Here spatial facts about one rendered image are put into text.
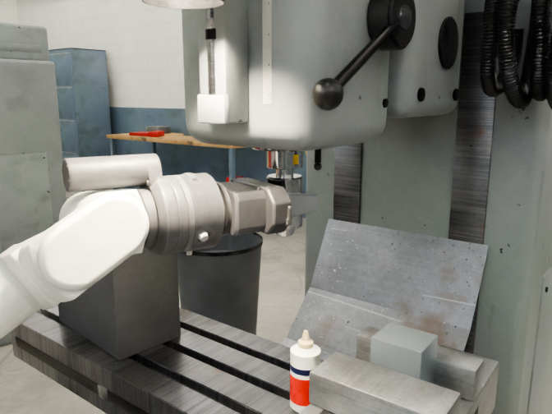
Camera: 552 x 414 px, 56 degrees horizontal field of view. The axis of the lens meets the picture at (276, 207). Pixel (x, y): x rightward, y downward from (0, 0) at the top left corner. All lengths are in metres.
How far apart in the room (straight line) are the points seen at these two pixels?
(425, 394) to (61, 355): 0.62
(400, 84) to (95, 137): 7.43
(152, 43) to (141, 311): 6.76
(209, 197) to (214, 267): 1.98
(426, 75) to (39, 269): 0.51
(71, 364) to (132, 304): 0.16
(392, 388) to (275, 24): 0.39
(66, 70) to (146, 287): 7.15
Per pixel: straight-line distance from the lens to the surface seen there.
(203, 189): 0.57
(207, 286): 2.58
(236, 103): 0.55
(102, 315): 0.89
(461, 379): 0.65
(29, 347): 1.07
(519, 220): 0.93
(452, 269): 0.95
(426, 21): 0.72
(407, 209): 0.99
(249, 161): 6.27
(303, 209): 0.64
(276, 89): 0.54
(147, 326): 0.89
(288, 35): 0.54
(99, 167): 0.55
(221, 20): 0.55
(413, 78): 0.69
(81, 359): 0.92
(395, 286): 0.98
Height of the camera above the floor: 1.37
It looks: 12 degrees down
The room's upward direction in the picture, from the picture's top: straight up
